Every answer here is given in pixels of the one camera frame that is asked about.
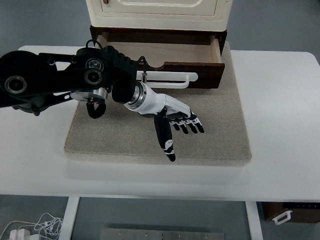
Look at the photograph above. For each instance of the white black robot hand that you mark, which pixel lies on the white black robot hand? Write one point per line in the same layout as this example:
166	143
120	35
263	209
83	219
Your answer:
166	111

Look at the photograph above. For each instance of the white drawer handle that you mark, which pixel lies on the white drawer handle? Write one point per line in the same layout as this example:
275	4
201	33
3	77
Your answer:
170	79

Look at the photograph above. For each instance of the dark wooden drawer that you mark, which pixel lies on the dark wooden drawer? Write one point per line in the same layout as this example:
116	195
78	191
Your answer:
205	60

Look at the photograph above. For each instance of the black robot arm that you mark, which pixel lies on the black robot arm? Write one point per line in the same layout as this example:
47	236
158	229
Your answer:
34	82

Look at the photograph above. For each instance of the dark wooden cabinet base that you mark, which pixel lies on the dark wooden cabinet base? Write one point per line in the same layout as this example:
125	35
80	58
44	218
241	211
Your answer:
162	36

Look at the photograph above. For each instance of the cream upper cabinet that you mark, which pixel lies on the cream upper cabinet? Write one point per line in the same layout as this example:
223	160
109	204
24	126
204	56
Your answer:
182	15

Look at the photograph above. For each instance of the grey fabric pad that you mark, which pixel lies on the grey fabric pad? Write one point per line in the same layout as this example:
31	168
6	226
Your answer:
123	136

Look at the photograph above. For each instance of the grey metal plate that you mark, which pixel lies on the grey metal plate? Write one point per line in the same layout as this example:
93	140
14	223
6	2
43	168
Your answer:
146	234

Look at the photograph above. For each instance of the white power adapter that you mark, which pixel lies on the white power adapter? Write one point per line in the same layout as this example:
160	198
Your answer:
19	234

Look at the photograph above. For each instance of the white table frame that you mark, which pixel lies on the white table frame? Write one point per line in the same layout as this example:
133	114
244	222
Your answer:
73	203

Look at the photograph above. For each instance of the brown box with handle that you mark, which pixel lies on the brown box with handle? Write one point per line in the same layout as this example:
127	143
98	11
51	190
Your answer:
296	212

